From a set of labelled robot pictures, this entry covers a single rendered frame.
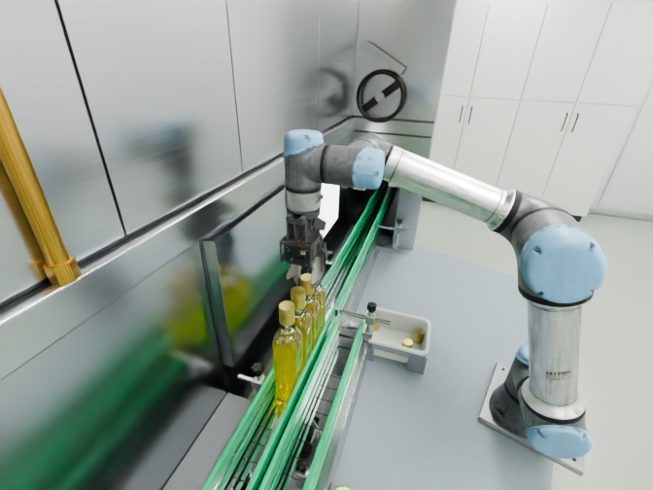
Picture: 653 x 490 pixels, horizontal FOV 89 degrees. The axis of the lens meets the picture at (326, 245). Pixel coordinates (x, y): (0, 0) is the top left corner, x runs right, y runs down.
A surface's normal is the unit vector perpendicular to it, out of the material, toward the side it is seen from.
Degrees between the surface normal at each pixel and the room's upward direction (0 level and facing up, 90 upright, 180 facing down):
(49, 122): 90
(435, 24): 90
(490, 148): 90
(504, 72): 90
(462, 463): 0
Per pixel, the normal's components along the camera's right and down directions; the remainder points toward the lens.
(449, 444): 0.03, -0.88
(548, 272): -0.32, 0.32
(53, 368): 0.95, 0.18
